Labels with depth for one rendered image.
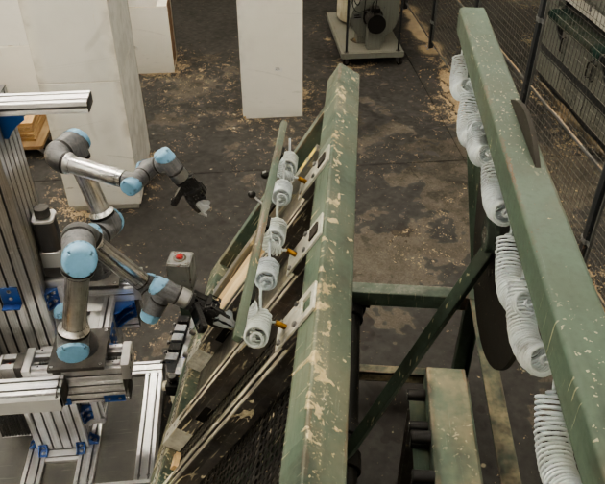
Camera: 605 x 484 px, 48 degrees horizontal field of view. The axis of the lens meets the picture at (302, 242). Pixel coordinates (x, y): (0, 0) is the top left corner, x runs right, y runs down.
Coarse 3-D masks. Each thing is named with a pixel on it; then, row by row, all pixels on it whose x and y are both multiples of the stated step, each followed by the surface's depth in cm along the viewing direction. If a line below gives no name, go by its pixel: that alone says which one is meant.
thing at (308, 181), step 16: (288, 176) 228; (304, 192) 228; (304, 208) 234; (288, 224) 241; (304, 224) 238; (288, 240) 243; (272, 256) 248; (288, 256) 247; (240, 288) 264; (208, 336) 276; (224, 336) 275; (192, 352) 286; (208, 352) 281; (192, 368) 288
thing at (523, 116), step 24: (528, 120) 178; (528, 144) 176; (480, 192) 236; (480, 216) 234; (480, 240) 232; (504, 264) 192; (480, 288) 228; (480, 312) 227; (504, 312) 193; (480, 336) 225; (504, 336) 192; (504, 360) 190
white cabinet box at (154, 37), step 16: (128, 0) 743; (144, 0) 744; (160, 0) 724; (144, 16) 712; (160, 16) 714; (144, 32) 722; (160, 32) 723; (144, 48) 732; (160, 48) 734; (144, 64) 743; (160, 64) 745
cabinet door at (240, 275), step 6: (246, 258) 305; (246, 264) 300; (240, 270) 304; (246, 270) 295; (234, 276) 310; (240, 276) 300; (234, 282) 304; (240, 282) 294; (228, 288) 310; (234, 288) 299; (222, 294) 316; (228, 294) 306; (222, 300) 311; (228, 300) 300; (222, 306) 304
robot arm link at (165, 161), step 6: (162, 150) 279; (168, 150) 278; (156, 156) 278; (162, 156) 277; (168, 156) 278; (174, 156) 280; (156, 162) 281; (162, 162) 278; (168, 162) 278; (174, 162) 280; (180, 162) 283; (156, 168) 282; (162, 168) 280; (168, 168) 280; (174, 168) 280; (180, 168) 282; (168, 174) 282; (174, 174) 282
